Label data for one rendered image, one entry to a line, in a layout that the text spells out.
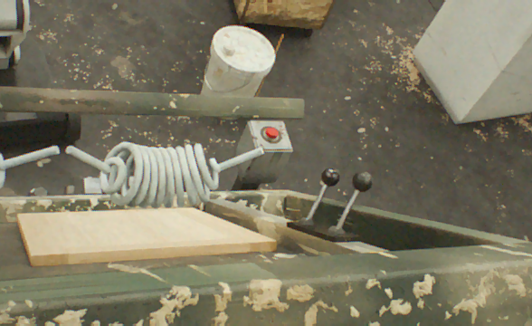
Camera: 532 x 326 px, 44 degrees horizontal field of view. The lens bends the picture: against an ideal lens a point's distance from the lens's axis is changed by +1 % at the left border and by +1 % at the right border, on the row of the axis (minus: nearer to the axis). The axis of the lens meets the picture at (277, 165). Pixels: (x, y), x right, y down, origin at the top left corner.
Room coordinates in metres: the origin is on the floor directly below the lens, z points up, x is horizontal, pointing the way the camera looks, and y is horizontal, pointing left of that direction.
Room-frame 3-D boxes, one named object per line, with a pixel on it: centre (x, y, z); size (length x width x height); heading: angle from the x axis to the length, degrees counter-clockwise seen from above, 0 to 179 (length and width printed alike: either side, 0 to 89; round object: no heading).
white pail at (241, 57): (2.36, 0.38, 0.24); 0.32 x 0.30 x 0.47; 136
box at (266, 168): (1.39, 0.06, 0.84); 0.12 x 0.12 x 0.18; 36
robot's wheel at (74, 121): (1.72, 0.88, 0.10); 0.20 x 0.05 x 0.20; 46
